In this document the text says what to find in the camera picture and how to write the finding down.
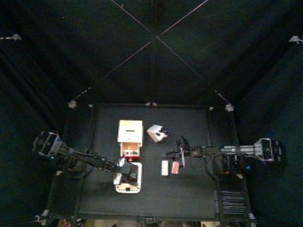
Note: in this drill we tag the open wooden drawer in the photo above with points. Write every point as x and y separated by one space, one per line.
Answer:
130 150

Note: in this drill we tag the white toy tray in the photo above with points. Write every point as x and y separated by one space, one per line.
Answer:
134 184

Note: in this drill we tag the white sushi piece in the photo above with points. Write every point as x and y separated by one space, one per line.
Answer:
165 168

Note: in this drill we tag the black vented panel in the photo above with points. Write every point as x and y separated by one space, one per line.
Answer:
233 202

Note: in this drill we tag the red sushi piece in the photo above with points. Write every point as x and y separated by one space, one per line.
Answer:
176 168

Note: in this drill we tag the grey frame corner bracket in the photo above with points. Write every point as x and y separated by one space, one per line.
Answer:
73 103
230 107

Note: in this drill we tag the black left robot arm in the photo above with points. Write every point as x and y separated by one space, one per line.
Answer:
85 156

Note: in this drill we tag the grey frame clamp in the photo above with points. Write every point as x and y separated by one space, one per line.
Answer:
13 37
296 39

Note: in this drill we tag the white toy cube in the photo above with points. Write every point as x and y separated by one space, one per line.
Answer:
157 133

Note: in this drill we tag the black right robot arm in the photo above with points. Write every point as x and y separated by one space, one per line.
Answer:
241 150

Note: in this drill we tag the grey frame middle bracket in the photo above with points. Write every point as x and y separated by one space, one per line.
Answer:
152 103

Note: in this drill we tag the grey frame foot bracket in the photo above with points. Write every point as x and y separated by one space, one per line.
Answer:
42 218

